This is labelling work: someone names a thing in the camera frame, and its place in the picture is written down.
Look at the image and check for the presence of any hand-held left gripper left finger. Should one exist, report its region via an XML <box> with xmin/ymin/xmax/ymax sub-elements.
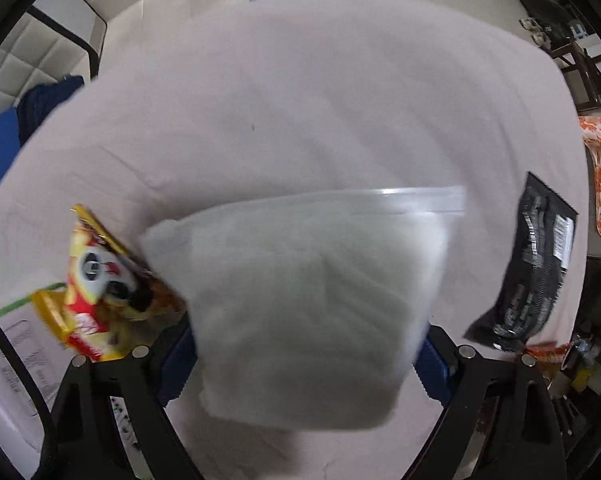
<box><xmin>39</xmin><ymin>321</ymin><xmax>207</xmax><ymax>480</ymax></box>

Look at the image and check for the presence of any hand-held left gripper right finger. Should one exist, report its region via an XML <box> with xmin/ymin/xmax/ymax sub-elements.
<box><xmin>399</xmin><ymin>324</ymin><xmax>567</xmax><ymax>480</ymax></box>

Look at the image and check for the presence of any yellow red panda snack packet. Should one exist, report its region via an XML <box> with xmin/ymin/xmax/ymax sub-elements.
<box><xmin>32</xmin><ymin>204</ymin><xmax>189</xmax><ymax>364</ymax></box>

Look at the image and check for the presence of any black snack packet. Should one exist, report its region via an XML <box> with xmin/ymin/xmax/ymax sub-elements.
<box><xmin>463</xmin><ymin>172</ymin><xmax>578</xmax><ymax>352</ymax></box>

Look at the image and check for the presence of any clear plastic zip bag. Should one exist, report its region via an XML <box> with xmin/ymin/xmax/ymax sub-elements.
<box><xmin>139</xmin><ymin>186</ymin><xmax>468</xmax><ymax>432</ymax></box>

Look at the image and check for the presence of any orange snack packet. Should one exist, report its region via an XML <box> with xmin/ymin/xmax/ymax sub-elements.
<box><xmin>523</xmin><ymin>341</ymin><xmax>576</xmax><ymax>386</ymax></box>

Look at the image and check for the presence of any white printed paper sheet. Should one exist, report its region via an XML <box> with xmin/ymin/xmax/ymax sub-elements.
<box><xmin>0</xmin><ymin>305</ymin><xmax>61</xmax><ymax>480</ymax></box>

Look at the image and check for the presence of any white tablecloth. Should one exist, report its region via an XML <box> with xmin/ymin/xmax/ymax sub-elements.
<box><xmin>0</xmin><ymin>0</ymin><xmax>589</xmax><ymax>480</ymax></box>

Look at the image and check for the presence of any dark blue cloth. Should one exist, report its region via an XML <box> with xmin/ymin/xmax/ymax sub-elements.
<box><xmin>17</xmin><ymin>75</ymin><xmax>86</xmax><ymax>151</ymax></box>

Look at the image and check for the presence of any wooden chair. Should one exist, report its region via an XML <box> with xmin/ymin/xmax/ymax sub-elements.
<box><xmin>551</xmin><ymin>40</ymin><xmax>601</xmax><ymax>111</ymax></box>

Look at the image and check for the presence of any white tufted headboard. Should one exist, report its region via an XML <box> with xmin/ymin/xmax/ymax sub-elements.
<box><xmin>0</xmin><ymin>0</ymin><xmax>191</xmax><ymax>126</ymax></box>

